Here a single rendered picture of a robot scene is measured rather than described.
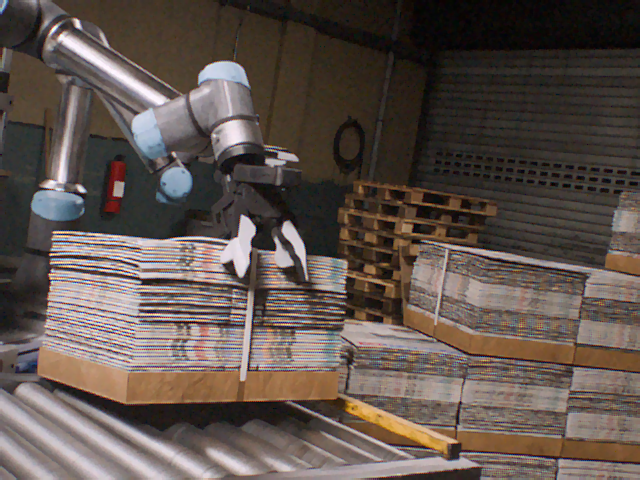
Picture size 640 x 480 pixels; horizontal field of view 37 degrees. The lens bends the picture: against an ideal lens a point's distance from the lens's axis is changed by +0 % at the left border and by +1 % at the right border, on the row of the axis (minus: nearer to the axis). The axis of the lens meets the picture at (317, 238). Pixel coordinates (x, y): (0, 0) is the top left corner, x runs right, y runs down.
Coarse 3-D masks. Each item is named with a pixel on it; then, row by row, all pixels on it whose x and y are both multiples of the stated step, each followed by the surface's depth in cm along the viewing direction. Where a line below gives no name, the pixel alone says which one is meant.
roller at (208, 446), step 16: (112, 400) 147; (144, 416) 140; (160, 416) 139; (176, 416) 139; (176, 432) 134; (192, 432) 133; (192, 448) 130; (208, 448) 128; (224, 448) 127; (224, 464) 124; (240, 464) 123; (256, 464) 122
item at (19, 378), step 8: (0, 376) 146; (8, 376) 147; (16, 376) 147; (24, 376) 148; (32, 376) 149; (40, 376) 150; (0, 384) 143; (8, 384) 144; (16, 384) 144; (40, 384) 147; (48, 384) 148; (56, 384) 149; (8, 392) 144
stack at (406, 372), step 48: (384, 336) 233; (432, 336) 248; (384, 384) 218; (432, 384) 222; (480, 384) 226; (528, 384) 230; (576, 384) 234; (624, 384) 238; (480, 432) 227; (528, 432) 231; (576, 432) 235; (624, 432) 239
